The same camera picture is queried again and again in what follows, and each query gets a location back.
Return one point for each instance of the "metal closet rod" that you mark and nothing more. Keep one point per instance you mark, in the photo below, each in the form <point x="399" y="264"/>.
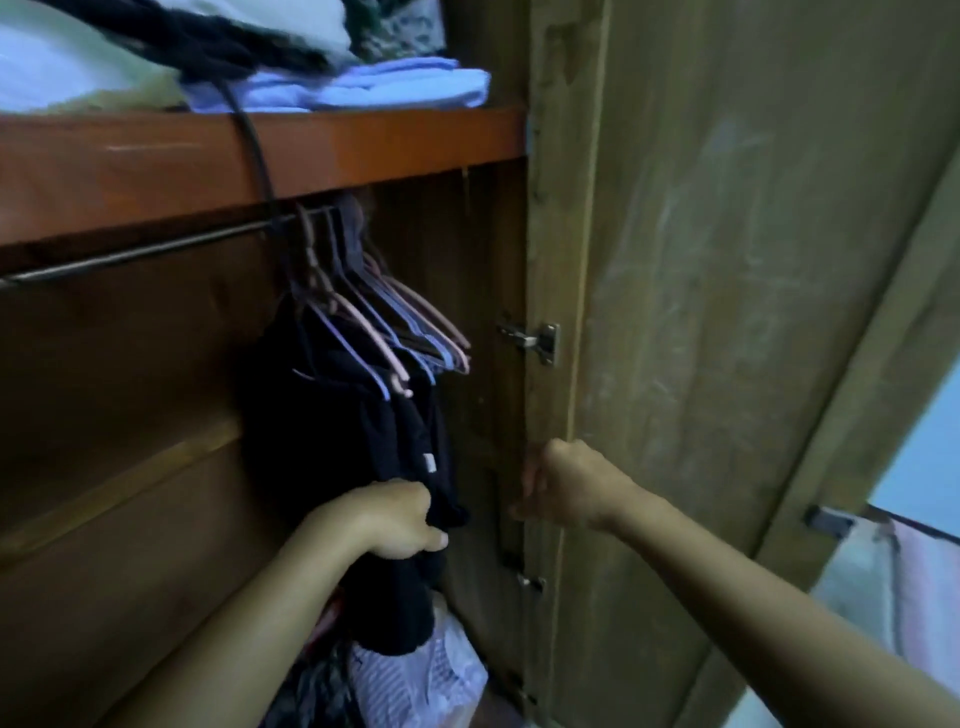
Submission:
<point x="150" y="251"/>

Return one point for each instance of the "wooden wardrobe door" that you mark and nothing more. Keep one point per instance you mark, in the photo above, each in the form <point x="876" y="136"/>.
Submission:
<point x="712" y="300"/>

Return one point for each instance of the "bunch of pastel clothes hangers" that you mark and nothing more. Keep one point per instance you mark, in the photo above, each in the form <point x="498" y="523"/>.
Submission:
<point x="382" y="307"/>

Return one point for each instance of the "white folded bedding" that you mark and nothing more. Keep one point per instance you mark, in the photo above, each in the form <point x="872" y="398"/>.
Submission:
<point x="67" y="64"/>

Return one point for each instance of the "metal door hinge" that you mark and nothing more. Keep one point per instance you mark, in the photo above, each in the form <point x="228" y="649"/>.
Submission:
<point x="536" y="341"/>
<point x="529" y="579"/>

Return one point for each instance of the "person's left thumb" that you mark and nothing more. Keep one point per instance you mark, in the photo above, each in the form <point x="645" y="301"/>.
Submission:
<point x="433" y="538"/>

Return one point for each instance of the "person's left forearm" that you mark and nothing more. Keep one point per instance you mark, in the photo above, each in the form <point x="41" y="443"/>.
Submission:
<point x="232" y="645"/>

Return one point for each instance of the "person's left hand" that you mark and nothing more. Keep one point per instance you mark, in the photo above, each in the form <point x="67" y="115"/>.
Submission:
<point x="390" y="517"/>

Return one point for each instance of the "person's right hand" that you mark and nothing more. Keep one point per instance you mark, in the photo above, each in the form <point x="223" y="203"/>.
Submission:
<point x="574" y="484"/>

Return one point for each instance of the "person's right forearm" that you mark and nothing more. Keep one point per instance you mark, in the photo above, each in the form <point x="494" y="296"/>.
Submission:
<point x="757" y="622"/>

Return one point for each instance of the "dark patterned clothes pile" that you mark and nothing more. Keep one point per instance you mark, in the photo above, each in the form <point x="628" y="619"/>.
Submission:
<point x="311" y="686"/>

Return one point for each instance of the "folded light blue clothes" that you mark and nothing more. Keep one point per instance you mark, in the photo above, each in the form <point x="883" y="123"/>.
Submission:
<point x="360" y="86"/>

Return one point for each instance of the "green patterned fabric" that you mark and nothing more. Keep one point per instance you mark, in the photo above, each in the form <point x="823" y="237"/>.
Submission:
<point x="401" y="26"/>

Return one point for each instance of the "person's right fingers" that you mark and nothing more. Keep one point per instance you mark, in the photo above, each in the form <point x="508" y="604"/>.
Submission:
<point x="531" y="484"/>

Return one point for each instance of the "pink cloth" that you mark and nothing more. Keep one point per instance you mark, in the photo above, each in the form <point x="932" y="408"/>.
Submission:
<point x="911" y="592"/>

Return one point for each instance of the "black garment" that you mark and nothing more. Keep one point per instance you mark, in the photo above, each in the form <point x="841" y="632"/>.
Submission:
<point x="352" y="450"/>

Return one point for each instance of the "white plastic bag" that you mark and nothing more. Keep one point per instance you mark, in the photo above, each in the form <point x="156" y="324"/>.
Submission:
<point x="424" y="671"/>

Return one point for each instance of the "wooden wardrobe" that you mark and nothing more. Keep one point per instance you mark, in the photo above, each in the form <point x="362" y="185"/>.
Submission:
<point x="187" y="337"/>

